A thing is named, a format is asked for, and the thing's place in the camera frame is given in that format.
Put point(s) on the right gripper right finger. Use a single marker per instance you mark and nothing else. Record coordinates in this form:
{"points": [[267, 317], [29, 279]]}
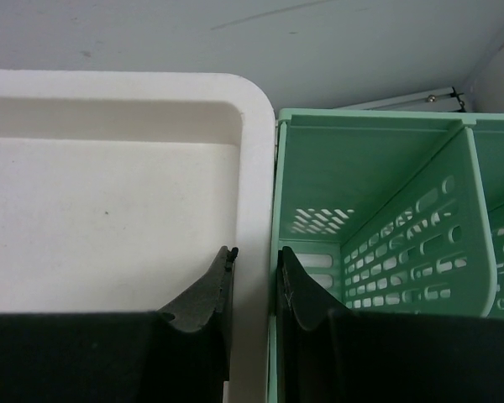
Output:
{"points": [[307, 346]]}

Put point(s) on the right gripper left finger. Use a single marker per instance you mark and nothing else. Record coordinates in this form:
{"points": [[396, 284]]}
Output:
{"points": [[197, 335]]}

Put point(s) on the white three-drawer storage box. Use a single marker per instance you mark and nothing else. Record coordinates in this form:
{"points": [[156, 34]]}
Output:
{"points": [[118, 188]]}

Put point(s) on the green plastic file organizer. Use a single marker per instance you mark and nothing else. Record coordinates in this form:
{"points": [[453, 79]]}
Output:
{"points": [[400, 217]]}

